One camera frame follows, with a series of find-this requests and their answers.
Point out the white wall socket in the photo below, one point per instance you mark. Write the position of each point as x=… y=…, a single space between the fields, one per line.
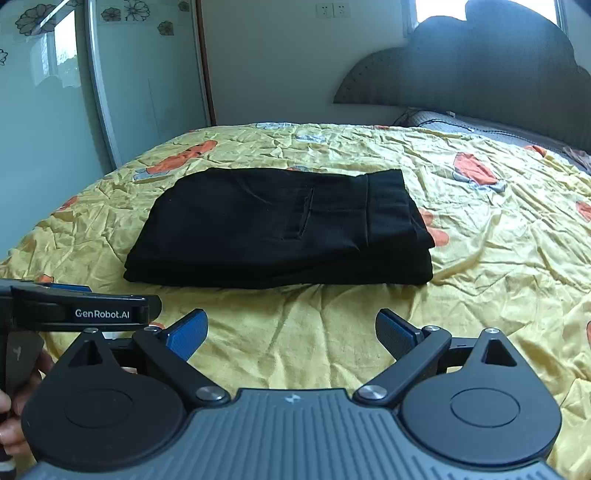
x=324 y=10
x=341 y=10

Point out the glass wardrobe door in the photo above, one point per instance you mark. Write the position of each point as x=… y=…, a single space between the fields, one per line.
x=138 y=83

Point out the grey pillow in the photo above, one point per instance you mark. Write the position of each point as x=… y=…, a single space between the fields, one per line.
x=480 y=124

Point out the black pants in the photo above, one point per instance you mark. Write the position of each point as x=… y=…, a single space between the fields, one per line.
x=277 y=230

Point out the person's left hand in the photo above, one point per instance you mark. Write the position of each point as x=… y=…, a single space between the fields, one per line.
x=11 y=424

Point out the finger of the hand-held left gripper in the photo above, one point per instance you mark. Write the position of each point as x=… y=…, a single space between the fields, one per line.
x=69 y=287

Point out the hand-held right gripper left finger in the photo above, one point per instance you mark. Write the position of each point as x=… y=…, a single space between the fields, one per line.
x=187 y=332

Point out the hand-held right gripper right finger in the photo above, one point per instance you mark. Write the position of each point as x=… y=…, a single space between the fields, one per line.
x=395 y=330

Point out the bedroom window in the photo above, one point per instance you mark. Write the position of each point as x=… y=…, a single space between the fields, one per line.
x=438 y=10

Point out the dark scalloped headboard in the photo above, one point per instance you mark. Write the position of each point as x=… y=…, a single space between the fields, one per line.
x=485 y=69

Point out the yellow floral blanket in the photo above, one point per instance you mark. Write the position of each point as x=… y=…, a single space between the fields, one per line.
x=485 y=258

